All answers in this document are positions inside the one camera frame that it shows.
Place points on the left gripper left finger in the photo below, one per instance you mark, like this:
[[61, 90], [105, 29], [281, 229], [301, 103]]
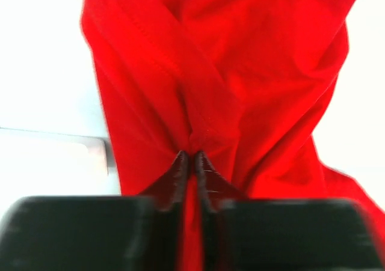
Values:
[[140, 232]]

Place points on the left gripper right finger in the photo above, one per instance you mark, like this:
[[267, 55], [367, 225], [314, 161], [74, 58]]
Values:
[[239, 233]]

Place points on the red t shirt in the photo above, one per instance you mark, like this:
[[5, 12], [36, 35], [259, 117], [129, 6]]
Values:
[[245, 81]]

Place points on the silver white clothes rack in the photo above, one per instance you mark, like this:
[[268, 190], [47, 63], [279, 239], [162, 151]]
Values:
[[40, 152]]

